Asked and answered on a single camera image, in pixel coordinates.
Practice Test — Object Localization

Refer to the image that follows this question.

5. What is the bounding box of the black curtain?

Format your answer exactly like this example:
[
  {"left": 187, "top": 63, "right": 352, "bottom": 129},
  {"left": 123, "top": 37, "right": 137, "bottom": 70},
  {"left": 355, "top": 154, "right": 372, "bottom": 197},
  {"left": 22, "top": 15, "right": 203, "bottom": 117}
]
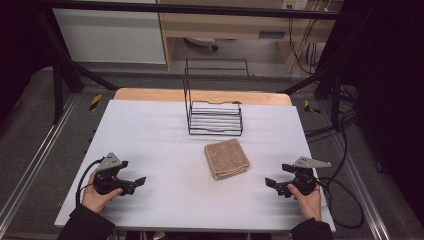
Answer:
[{"left": 318, "top": 0, "right": 424, "bottom": 219}]

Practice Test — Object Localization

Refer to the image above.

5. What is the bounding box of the white cabinet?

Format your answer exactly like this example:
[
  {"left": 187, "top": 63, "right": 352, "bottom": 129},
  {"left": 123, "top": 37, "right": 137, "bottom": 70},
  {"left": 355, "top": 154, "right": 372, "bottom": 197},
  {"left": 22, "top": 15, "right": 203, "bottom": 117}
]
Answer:
[{"left": 52, "top": 8, "right": 167, "bottom": 65}]

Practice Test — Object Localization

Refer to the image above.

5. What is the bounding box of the brown towel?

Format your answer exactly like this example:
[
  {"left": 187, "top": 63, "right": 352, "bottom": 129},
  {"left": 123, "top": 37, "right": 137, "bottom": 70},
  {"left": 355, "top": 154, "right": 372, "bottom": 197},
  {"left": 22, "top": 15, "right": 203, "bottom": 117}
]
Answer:
[{"left": 203, "top": 138, "right": 251, "bottom": 182}]

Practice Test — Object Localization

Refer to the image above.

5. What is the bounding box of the person's left hand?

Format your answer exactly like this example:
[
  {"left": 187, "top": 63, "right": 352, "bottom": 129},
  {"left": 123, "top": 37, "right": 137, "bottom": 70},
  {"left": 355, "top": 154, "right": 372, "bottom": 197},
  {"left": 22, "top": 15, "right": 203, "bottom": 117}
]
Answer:
[{"left": 81, "top": 181, "right": 124, "bottom": 214}]

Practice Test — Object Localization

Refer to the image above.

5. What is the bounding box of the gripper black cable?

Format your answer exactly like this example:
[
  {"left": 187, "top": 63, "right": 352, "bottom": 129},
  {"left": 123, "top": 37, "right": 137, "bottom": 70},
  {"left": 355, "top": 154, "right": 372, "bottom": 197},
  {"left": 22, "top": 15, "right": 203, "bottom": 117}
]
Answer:
[
  {"left": 75, "top": 157, "right": 105, "bottom": 208},
  {"left": 313, "top": 175, "right": 365, "bottom": 231}
]

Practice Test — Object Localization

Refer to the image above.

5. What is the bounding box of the wooden table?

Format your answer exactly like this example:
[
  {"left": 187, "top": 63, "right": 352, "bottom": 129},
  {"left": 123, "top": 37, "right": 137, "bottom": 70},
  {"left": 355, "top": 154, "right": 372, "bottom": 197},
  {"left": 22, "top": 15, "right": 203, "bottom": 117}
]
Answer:
[{"left": 113, "top": 87, "right": 294, "bottom": 107}]

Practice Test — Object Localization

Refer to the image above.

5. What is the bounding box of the black metal frame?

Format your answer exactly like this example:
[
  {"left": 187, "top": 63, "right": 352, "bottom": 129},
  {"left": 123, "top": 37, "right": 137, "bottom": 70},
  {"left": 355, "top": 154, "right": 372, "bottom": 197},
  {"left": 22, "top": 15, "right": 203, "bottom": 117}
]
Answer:
[{"left": 33, "top": 0, "right": 358, "bottom": 131}]

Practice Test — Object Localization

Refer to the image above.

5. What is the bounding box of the yellow black floor tape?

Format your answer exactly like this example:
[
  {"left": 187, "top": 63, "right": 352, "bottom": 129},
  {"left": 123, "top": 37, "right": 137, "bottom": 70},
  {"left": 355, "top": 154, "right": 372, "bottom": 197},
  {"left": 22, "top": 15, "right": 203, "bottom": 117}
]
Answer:
[
  {"left": 88, "top": 93, "right": 103, "bottom": 113},
  {"left": 303, "top": 99, "right": 322, "bottom": 115}
]

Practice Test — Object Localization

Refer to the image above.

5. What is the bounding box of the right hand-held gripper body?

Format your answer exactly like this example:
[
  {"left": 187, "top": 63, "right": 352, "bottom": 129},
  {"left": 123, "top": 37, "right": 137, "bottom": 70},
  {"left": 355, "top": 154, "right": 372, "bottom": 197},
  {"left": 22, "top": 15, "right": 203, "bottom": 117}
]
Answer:
[{"left": 289, "top": 156, "right": 332, "bottom": 197}]

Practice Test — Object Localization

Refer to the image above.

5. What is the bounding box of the aluminium floor rail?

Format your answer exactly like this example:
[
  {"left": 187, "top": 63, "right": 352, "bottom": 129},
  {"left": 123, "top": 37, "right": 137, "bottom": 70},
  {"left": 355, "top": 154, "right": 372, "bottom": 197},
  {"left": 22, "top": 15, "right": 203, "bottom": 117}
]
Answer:
[
  {"left": 332, "top": 132, "right": 392, "bottom": 240},
  {"left": 0, "top": 94, "right": 80, "bottom": 228}
]

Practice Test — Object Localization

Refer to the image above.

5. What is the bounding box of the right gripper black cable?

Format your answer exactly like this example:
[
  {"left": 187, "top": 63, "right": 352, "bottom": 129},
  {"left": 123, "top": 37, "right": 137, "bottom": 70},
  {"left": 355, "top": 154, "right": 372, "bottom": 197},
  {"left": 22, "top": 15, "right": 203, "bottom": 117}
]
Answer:
[{"left": 313, "top": 175, "right": 365, "bottom": 231}]

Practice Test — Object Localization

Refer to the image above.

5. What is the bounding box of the office chair base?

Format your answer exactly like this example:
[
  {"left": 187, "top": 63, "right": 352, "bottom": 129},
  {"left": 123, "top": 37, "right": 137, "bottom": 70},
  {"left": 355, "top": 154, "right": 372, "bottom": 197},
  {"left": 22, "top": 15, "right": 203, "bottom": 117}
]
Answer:
[{"left": 183, "top": 36, "right": 220, "bottom": 52}]

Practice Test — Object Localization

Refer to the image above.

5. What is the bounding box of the person's right hand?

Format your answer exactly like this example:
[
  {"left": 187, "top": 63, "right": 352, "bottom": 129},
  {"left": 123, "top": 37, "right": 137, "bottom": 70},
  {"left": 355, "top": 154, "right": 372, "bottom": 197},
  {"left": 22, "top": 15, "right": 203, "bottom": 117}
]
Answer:
[{"left": 286, "top": 183, "right": 323, "bottom": 222}]

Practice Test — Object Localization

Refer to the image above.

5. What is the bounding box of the white table mat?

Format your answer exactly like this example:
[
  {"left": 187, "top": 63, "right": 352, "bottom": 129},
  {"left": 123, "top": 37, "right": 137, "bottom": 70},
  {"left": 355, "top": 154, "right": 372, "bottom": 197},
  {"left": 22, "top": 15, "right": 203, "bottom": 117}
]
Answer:
[{"left": 53, "top": 98, "right": 337, "bottom": 234}]

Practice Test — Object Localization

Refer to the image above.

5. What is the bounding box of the black wire rack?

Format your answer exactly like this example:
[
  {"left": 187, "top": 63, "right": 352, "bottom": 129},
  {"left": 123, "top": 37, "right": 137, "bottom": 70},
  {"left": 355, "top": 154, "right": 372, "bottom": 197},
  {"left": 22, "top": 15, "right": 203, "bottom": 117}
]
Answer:
[{"left": 182, "top": 57, "right": 251, "bottom": 137}]

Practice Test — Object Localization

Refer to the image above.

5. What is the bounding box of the white power strip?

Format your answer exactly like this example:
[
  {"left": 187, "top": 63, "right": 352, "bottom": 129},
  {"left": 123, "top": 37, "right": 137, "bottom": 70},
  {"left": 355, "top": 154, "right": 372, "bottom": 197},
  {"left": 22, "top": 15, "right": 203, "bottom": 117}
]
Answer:
[{"left": 281, "top": 0, "right": 310, "bottom": 11}]

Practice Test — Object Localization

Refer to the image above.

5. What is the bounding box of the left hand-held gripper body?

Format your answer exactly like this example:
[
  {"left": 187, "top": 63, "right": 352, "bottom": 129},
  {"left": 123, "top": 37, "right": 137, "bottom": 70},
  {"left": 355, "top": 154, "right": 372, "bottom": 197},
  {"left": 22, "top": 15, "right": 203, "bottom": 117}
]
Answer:
[{"left": 92, "top": 152, "right": 129, "bottom": 197}]

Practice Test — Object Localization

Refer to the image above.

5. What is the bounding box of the bundle of black floor cables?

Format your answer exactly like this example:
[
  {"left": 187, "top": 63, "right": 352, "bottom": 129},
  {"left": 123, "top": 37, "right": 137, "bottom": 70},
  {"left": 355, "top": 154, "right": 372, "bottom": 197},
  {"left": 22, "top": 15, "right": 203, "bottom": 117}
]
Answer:
[{"left": 304, "top": 84, "right": 360, "bottom": 143}]

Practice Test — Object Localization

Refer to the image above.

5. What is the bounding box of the light wooden desk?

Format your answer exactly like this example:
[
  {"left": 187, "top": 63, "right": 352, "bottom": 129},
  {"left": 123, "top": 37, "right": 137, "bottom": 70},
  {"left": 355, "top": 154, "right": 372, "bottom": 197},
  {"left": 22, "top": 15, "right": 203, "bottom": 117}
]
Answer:
[{"left": 156, "top": 0, "right": 345, "bottom": 73}]

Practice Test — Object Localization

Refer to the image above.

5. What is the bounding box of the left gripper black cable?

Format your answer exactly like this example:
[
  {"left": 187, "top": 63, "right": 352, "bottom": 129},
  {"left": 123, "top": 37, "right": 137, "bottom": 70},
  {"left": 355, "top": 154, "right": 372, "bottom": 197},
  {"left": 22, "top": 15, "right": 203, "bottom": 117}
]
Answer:
[{"left": 75, "top": 157, "right": 105, "bottom": 208}]

